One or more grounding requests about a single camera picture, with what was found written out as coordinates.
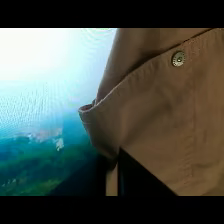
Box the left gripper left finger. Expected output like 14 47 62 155
49 152 109 197

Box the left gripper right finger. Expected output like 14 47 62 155
117 147 177 197

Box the tan garment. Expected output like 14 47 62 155
78 28 224 197

